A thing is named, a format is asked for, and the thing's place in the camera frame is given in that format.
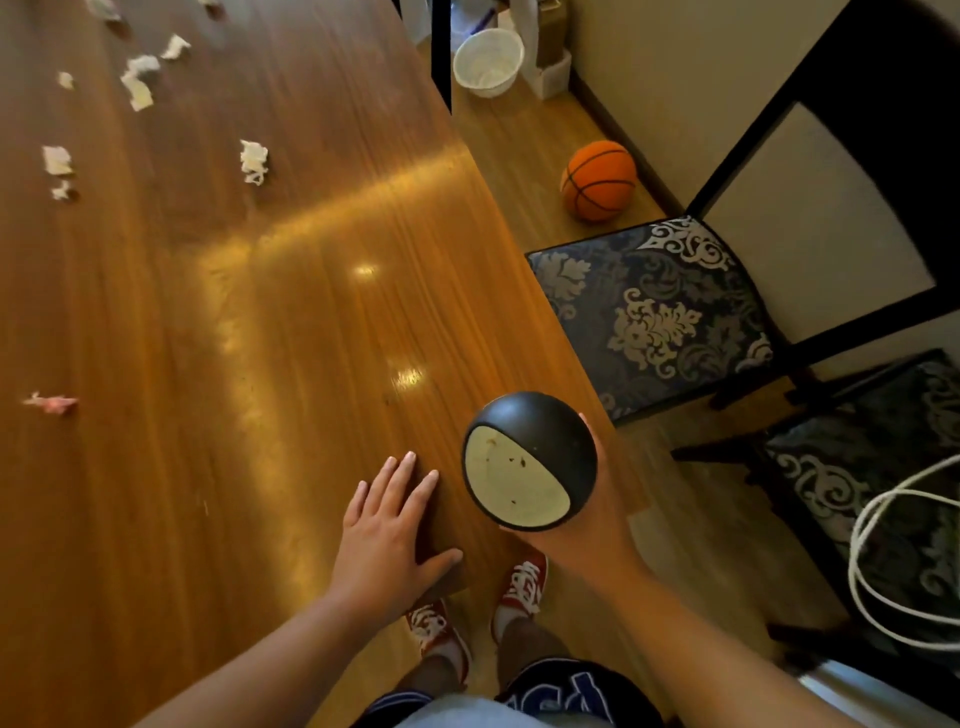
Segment person's right leg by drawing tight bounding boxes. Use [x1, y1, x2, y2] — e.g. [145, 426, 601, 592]
[496, 616, 575, 690]

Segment person's left hand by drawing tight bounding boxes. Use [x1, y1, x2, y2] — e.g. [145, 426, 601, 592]
[327, 450, 465, 628]

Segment white plastic object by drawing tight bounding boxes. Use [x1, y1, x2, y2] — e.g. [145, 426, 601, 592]
[797, 658, 960, 728]

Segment grey shirt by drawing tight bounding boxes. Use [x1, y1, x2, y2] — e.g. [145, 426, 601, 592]
[396, 693, 612, 728]

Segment person's red sneaker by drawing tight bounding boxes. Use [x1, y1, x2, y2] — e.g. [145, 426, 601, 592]
[491, 551, 550, 639]
[405, 598, 473, 685]

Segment person's left forearm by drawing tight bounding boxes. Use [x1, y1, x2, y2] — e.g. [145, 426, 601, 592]
[133, 588, 391, 728]

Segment orange basketball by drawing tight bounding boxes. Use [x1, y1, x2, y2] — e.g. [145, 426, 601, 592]
[560, 140, 639, 224]

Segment white box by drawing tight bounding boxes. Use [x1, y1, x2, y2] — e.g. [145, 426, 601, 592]
[520, 49, 573, 102]

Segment brown cardboard box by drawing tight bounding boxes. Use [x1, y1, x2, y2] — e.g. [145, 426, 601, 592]
[535, 0, 570, 69]

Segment white coiled cable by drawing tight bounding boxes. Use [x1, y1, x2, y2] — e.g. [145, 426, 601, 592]
[847, 453, 960, 654]

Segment dark blue printed shorts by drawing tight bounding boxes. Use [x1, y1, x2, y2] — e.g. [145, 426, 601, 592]
[352, 657, 667, 728]

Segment person's left leg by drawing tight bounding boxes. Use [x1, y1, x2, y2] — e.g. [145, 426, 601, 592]
[396, 651, 466, 699]

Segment black chair with patterned cushion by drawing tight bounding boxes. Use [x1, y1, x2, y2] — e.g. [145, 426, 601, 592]
[669, 348, 960, 723]
[525, 0, 960, 429]

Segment black bowl with cream inside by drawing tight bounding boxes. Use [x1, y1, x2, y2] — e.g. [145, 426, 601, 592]
[460, 390, 600, 534]

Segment black furniture post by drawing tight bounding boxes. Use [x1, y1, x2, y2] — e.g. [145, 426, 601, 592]
[430, 0, 454, 115]

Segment person's red right sneaker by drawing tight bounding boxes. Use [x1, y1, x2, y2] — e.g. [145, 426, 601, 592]
[491, 551, 550, 639]

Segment white plastic waste basket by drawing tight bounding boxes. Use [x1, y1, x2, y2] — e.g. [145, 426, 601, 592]
[453, 27, 526, 99]

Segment scattered white paper scraps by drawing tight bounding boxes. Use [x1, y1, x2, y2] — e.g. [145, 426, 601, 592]
[41, 0, 270, 203]

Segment pink paper scrap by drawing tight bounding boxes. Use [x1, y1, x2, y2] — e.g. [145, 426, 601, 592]
[22, 392, 79, 417]

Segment person's leg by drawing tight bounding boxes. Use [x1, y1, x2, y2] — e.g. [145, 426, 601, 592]
[496, 616, 575, 690]
[396, 651, 466, 699]

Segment person's right hand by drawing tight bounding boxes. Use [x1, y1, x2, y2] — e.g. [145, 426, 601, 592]
[501, 412, 654, 599]

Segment person's red left sneaker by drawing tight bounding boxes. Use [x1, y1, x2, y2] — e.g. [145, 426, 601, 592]
[405, 598, 473, 685]

